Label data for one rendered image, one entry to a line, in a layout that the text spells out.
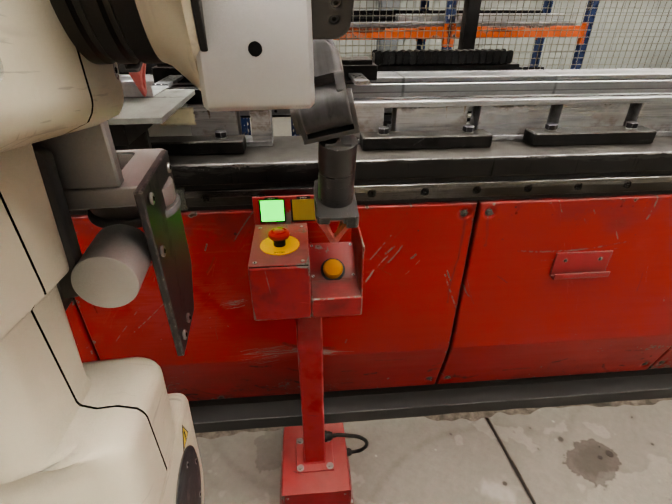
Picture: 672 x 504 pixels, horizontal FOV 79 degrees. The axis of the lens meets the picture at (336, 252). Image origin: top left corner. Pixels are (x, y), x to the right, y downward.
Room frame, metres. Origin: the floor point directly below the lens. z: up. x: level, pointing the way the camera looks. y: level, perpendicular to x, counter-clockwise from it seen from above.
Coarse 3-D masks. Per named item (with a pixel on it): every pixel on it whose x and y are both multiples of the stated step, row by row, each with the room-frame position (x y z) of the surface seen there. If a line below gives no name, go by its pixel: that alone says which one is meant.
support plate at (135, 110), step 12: (156, 96) 0.87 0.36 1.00; (168, 96) 0.87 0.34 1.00; (180, 96) 0.87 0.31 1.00; (192, 96) 0.92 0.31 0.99; (132, 108) 0.76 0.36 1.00; (144, 108) 0.76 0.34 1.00; (156, 108) 0.76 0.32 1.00; (168, 108) 0.76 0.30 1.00; (108, 120) 0.68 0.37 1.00; (120, 120) 0.68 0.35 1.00; (132, 120) 0.68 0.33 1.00; (144, 120) 0.69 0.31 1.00; (156, 120) 0.69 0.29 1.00
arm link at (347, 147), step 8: (344, 136) 0.60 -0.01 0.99; (352, 136) 0.60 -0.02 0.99; (320, 144) 0.58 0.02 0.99; (328, 144) 0.57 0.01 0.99; (336, 144) 0.57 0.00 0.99; (344, 144) 0.57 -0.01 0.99; (352, 144) 0.58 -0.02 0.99; (320, 152) 0.58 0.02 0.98; (328, 152) 0.57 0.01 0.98; (336, 152) 0.57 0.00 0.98; (344, 152) 0.57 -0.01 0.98; (352, 152) 0.58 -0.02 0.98; (320, 160) 0.59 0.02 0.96; (328, 160) 0.57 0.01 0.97; (336, 160) 0.57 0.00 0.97; (344, 160) 0.57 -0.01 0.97; (352, 160) 0.58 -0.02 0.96; (320, 168) 0.59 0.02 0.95; (328, 168) 0.58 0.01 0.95; (336, 168) 0.57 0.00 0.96; (344, 168) 0.57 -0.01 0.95; (352, 168) 0.59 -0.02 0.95; (328, 176) 0.58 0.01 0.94; (336, 176) 0.58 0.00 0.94; (344, 176) 0.58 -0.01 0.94
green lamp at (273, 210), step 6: (264, 204) 0.73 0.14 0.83; (270, 204) 0.73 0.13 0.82; (276, 204) 0.73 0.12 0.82; (282, 204) 0.74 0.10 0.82; (264, 210) 0.73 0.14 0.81; (270, 210) 0.73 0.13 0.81; (276, 210) 0.73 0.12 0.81; (282, 210) 0.74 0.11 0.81; (264, 216) 0.73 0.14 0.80; (270, 216) 0.73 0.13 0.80; (276, 216) 0.73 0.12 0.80; (282, 216) 0.74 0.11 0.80
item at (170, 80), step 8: (160, 64) 1.15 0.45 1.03; (168, 64) 1.15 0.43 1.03; (152, 72) 1.13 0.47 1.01; (160, 72) 1.14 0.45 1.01; (168, 72) 1.14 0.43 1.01; (176, 72) 1.14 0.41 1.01; (160, 80) 1.05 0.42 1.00; (168, 80) 1.05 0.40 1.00; (176, 80) 1.07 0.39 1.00; (184, 80) 1.14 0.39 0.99
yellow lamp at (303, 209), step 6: (294, 204) 0.74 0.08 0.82; (300, 204) 0.74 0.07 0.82; (306, 204) 0.74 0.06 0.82; (312, 204) 0.74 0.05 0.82; (294, 210) 0.74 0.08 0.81; (300, 210) 0.74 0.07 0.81; (306, 210) 0.74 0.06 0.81; (312, 210) 0.74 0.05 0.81; (294, 216) 0.74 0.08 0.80; (300, 216) 0.74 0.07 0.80; (306, 216) 0.74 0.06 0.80; (312, 216) 0.74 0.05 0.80
